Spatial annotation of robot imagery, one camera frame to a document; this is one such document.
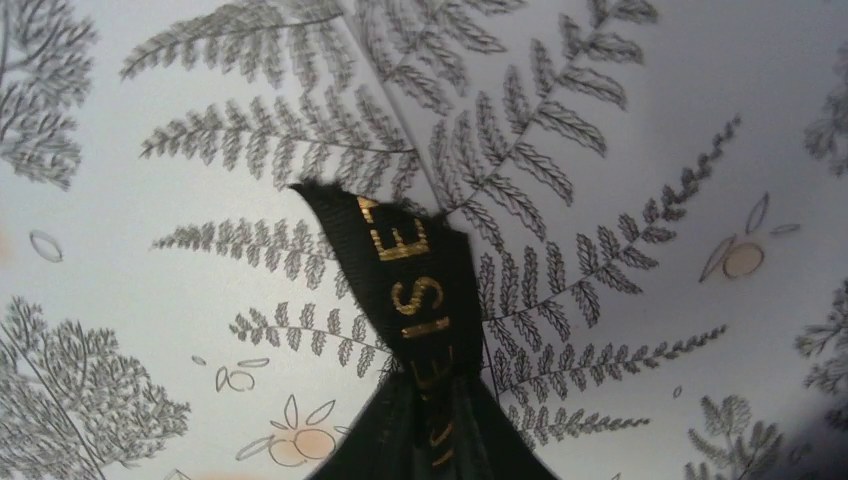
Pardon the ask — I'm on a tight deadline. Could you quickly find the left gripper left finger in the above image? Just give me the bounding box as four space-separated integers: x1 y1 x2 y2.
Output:
309 374 421 480

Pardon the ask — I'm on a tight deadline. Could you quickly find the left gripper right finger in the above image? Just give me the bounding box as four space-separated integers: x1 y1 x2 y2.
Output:
457 378 556 480

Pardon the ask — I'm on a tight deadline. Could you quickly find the black gold-lettered ribbon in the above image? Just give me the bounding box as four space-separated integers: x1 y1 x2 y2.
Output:
296 182 469 479

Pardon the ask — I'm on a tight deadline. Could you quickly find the floral patterned table mat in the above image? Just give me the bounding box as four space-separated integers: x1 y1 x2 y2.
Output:
1 1 847 479

